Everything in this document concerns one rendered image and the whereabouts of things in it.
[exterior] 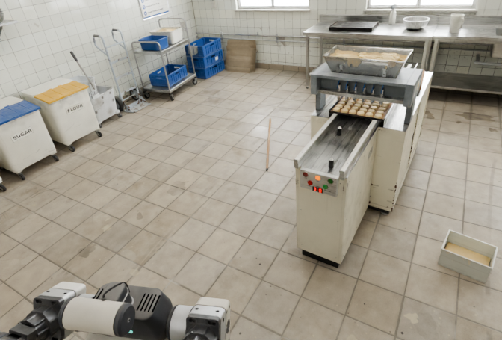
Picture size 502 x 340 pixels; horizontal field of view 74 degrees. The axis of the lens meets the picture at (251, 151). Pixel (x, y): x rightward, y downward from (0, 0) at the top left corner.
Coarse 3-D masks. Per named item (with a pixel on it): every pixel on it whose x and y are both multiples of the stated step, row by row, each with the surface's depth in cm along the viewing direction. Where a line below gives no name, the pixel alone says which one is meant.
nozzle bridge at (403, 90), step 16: (320, 80) 259; (336, 80) 253; (352, 80) 237; (368, 80) 232; (384, 80) 229; (400, 80) 226; (416, 80) 224; (320, 96) 270; (352, 96) 247; (368, 96) 241; (384, 96) 238; (400, 96) 234
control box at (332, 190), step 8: (304, 168) 209; (304, 176) 209; (312, 176) 206; (320, 176) 202; (328, 176) 200; (336, 176) 199; (304, 184) 212; (312, 184) 208; (320, 184) 205; (328, 184) 202; (336, 184) 199; (328, 192) 205; (336, 192) 202
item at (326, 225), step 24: (336, 144) 229; (312, 168) 208; (336, 168) 205; (360, 168) 222; (312, 192) 216; (360, 192) 239; (312, 216) 227; (336, 216) 215; (360, 216) 261; (312, 240) 239; (336, 240) 226; (336, 264) 242
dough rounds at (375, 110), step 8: (344, 96) 274; (344, 104) 265; (352, 104) 261; (360, 104) 262; (368, 104) 259; (376, 104) 257; (384, 104) 257; (344, 112) 253; (352, 112) 250; (360, 112) 248; (368, 112) 247; (376, 112) 247; (384, 112) 249
